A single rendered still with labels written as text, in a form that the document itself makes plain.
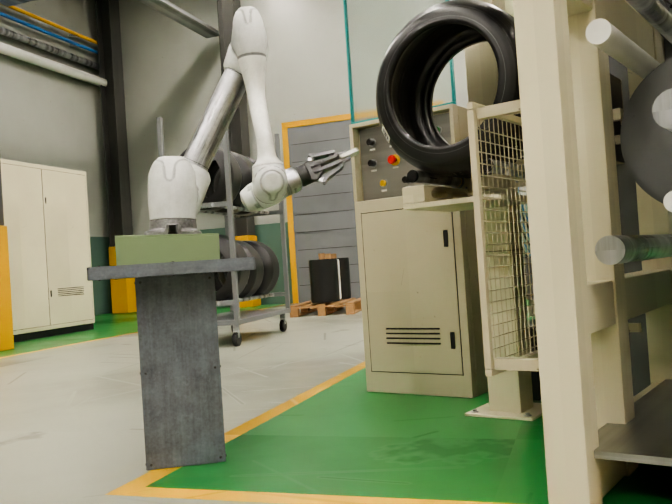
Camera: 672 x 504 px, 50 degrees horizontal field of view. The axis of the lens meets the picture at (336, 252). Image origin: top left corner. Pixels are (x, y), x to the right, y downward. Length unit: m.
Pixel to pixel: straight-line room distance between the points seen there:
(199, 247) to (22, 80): 10.58
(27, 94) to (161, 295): 10.58
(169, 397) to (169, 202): 0.63
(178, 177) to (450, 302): 1.35
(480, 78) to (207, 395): 1.54
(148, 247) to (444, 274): 1.37
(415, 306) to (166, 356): 1.30
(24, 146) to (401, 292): 9.85
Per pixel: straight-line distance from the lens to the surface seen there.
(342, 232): 12.00
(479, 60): 2.90
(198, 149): 2.67
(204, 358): 2.38
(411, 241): 3.25
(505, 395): 2.85
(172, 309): 2.37
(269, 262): 6.72
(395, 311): 3.32
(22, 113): 12.64
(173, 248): 2.35
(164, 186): 2.43
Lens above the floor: 0.61
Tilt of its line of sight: 1 degrees up
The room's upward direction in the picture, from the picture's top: 4 degrees counter-clockwise
